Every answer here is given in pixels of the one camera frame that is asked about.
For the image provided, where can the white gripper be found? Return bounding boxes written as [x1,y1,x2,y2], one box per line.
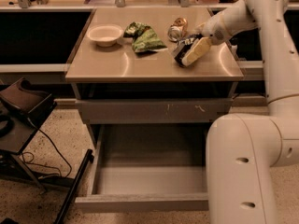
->
[181,12,233,66]

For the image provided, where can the blue chip bag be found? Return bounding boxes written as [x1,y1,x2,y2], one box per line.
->
[172,34,202,67]

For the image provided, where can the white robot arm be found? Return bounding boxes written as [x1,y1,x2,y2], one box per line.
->
[183,0,299,224]

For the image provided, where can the green chip bag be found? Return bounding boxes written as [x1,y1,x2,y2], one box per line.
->
[123,21,166,53]

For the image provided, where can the closed grey top drawer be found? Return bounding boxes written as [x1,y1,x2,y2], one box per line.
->
[76,98,233,124]

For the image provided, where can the grey drawer cabinet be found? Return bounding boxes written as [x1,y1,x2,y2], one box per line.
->
[64,7,245,147]

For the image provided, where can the open grey middle drawer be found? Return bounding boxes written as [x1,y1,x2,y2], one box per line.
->
[76,123,208,213]

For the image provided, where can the crushed gold soda can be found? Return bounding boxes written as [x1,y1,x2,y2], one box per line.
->
[167,18,188,42]

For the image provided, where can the white bowl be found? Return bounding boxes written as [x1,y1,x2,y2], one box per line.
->
[87,24,123,48]

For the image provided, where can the black floor bar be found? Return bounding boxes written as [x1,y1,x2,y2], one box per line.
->
[53,149,94,224]

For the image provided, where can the black cable on floor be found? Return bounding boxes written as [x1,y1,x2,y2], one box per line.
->
[21,119,73,179]

